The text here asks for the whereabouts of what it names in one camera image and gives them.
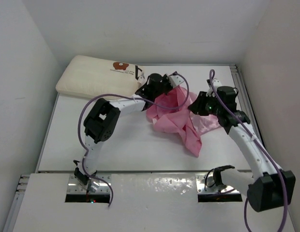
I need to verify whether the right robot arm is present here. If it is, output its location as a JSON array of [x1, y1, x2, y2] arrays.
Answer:
[[188, 86, 296, 212]]

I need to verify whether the cream pillow with bear print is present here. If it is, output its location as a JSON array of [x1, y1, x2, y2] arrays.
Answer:
[[56, 55, 146, 99]]

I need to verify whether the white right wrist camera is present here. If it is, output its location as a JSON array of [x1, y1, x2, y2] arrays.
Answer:
[[206, 78, 222, 97]]

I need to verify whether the aluminium frame rail left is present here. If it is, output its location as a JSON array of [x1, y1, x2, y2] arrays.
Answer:
[[3, 174, 30, 232]]

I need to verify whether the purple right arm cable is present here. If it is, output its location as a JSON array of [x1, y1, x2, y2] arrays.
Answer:
[[209, 69, 290, 232]]

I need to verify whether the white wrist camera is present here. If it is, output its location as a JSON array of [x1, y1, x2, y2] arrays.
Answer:
[[206, 78, 222, 97], [168, 73, 184, 88]]

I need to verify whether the metal base plate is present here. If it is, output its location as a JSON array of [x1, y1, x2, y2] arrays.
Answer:
[[195, 173, 240, 195], [66, 175, 111, 195]]

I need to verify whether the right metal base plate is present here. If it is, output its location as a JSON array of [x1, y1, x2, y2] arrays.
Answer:
[[195, 173, 240, 195]]

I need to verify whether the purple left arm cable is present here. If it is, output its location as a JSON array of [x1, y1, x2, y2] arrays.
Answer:
[[77, 71, 190, 207]]

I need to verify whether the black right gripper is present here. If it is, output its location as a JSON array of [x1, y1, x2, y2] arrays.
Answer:
[[187, 91, 222, 117]]

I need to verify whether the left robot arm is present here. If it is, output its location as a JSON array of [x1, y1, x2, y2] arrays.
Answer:
[[74, 73, 182, 186]]

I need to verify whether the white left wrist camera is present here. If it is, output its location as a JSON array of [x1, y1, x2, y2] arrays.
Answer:
[[168, 73, 184, 88]]

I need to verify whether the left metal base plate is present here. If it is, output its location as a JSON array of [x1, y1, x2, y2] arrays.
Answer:
[[66, 175, 111, 195]]

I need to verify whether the pink pillowcase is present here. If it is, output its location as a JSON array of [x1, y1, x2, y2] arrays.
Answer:
[[146, 87, 220, 158]]

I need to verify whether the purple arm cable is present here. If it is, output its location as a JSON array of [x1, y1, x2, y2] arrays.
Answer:
[[209, 69, 290, 232], [77, 71, 190, 207]]

